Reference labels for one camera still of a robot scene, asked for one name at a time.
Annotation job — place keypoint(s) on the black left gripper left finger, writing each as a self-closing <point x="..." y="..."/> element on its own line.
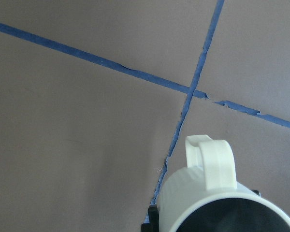
<point x="152" y="223"/>

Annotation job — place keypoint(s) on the white mug with handle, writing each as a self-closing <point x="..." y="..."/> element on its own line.
<point x="205" y="196"/>

